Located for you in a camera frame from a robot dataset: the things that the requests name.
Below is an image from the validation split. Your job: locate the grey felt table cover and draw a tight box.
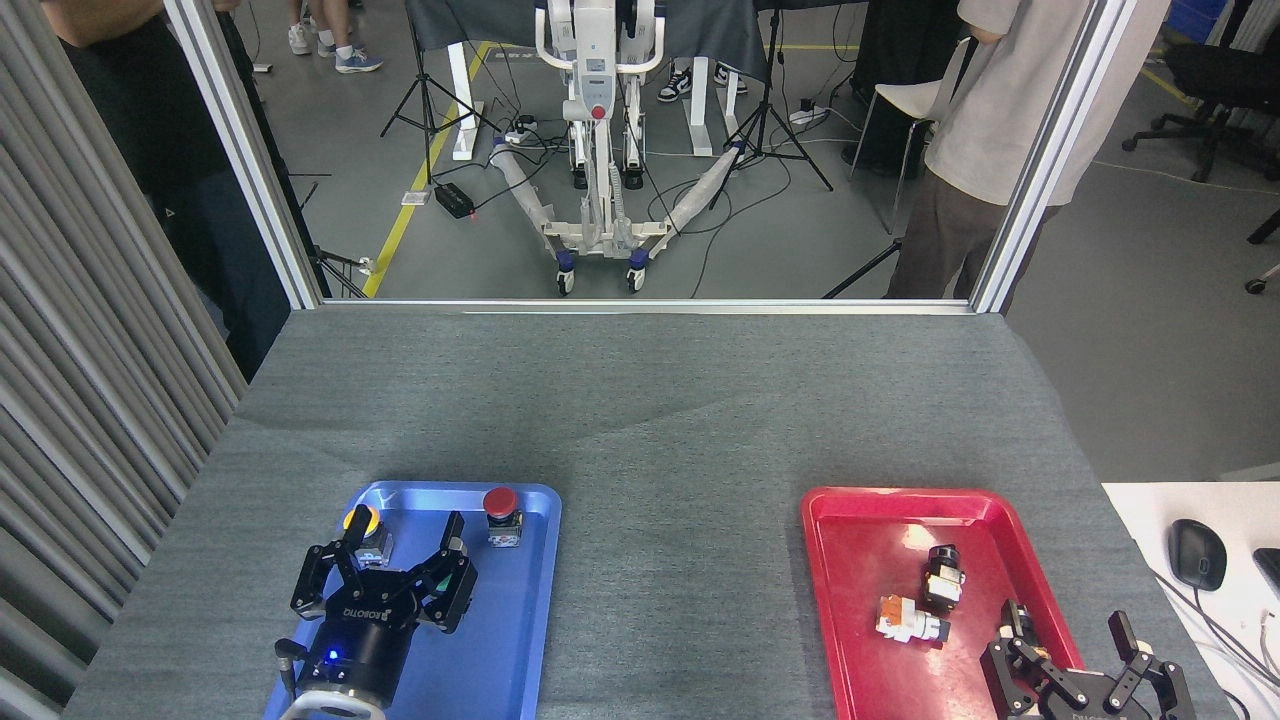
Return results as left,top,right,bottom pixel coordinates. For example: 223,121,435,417
60,305,1236,720

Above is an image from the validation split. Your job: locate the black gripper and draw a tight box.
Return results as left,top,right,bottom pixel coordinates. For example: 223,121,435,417
980,599,1197,720
290,504,480,707

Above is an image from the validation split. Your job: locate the red push button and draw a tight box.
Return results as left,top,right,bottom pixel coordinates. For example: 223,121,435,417
482,487,525,549

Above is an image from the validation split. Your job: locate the black desk cable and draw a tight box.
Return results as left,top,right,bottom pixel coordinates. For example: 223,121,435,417
1150,570,1280,696

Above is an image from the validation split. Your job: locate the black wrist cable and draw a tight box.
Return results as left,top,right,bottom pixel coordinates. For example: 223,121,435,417
275,640,309,698

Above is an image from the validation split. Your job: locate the black computer mouse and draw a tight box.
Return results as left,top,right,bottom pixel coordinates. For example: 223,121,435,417
1168,519,1228,592

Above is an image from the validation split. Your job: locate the silver aluminium rail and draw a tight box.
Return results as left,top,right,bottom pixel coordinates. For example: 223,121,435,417
320,297,976,316

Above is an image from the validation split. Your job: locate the black selector switch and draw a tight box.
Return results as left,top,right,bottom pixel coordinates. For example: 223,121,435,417
922,545,967,612

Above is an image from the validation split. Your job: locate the blue plastic tray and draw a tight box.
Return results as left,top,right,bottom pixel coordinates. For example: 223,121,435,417
262,480,563,720

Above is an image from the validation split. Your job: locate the white wheeled stand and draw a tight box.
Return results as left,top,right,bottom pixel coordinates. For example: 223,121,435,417
488,0,746,296

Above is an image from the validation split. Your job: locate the grey corrugated panel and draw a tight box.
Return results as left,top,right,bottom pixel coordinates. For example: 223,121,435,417
0,0,249,720

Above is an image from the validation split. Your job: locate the white orange switch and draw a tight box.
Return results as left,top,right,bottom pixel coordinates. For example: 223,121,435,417
876,595,952,647

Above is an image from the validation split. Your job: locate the white plastic chair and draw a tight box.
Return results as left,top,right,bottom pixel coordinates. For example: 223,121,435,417
850,38,976,236

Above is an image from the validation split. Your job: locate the black office chair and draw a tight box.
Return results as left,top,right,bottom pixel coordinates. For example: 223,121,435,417
1120,0,1280,186

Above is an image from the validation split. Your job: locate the yellow push button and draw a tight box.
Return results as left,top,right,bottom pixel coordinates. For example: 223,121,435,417
342,505,394,567

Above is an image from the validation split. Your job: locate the white side desk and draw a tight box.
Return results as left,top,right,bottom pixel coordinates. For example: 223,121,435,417
1100,482,1280,720

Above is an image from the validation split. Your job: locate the red plastic tray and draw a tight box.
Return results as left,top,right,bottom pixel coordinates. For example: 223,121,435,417
800,486,1111,720

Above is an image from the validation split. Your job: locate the white table leg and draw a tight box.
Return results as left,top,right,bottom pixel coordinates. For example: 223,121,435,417
447,42,485,162
688,55,741,158

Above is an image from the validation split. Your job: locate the black tripod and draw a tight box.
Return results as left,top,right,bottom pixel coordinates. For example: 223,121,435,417
710,0,834,211
295,175,371,299
822,238,903,299
380,0,501,188

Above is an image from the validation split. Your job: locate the black chair base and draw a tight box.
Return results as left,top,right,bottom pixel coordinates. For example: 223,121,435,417
1245,208,1280,296

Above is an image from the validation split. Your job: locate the silver aluminium post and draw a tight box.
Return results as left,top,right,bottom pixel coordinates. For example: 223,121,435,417
970,0,1141,314
165,0,331,309

